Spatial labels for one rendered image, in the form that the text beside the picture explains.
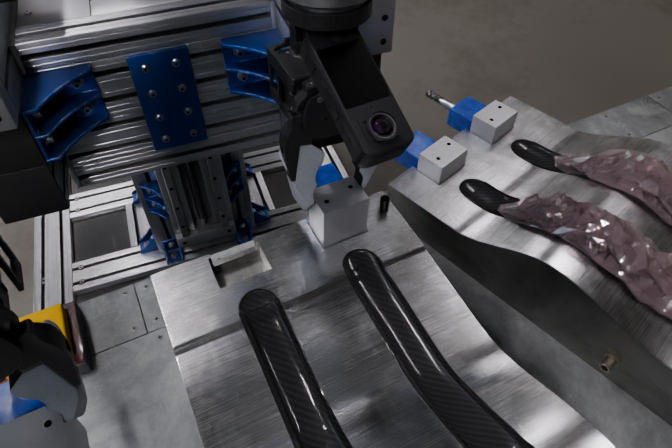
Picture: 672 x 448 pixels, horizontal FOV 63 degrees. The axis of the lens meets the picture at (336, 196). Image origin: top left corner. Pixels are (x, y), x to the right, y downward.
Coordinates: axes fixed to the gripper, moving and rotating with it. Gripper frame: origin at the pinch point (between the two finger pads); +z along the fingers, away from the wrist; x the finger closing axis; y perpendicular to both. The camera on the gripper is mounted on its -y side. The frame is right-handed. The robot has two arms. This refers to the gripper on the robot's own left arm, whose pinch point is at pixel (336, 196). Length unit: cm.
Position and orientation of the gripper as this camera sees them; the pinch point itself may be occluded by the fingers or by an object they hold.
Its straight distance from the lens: 54.5
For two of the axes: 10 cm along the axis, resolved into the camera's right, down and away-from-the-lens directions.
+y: -4.4, -6.4, 6.3
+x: -9.0, 3.1, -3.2
